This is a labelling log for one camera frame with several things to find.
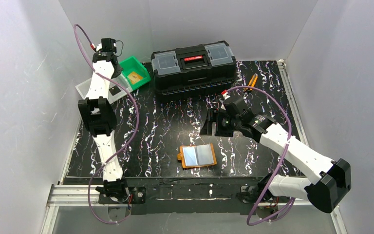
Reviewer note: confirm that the white plastic bin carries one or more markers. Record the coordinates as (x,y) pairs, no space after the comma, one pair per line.
(83,88)
(125,85)

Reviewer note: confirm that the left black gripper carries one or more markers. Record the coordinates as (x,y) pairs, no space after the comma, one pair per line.
(116,70)

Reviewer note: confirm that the aluminium frame rail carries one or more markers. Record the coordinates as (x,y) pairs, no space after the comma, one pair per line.
(205,194)

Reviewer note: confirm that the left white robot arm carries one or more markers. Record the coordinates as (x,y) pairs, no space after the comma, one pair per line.
(99,119)

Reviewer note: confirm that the gold credit card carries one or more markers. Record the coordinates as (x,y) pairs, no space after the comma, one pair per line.
(135,78)

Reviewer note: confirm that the orange card holder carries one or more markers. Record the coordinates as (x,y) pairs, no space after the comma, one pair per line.
(197,156)

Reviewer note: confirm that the black credit card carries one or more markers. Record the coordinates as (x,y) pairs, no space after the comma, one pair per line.
(114,90)

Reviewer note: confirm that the green plastic bin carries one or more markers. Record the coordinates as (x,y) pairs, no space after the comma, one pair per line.
(132,64)

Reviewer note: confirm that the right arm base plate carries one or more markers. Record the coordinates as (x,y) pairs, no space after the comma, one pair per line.
(250,193)

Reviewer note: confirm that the orange utility knife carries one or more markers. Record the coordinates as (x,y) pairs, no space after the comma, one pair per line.
(251,83)

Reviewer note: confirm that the left white plastic bin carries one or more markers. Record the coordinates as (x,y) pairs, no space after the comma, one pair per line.
(83,88)

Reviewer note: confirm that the black toolbox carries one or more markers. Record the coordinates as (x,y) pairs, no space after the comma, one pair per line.
(193,71)

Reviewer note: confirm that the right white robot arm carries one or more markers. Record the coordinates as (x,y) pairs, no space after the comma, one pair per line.
(325,182)

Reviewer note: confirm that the middle white plastic bin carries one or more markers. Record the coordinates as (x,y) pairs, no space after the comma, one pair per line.
(125,85)

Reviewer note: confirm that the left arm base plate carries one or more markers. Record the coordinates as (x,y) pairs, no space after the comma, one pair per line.
(132,195)

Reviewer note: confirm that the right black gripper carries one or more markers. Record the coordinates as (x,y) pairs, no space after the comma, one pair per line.
(217,122)

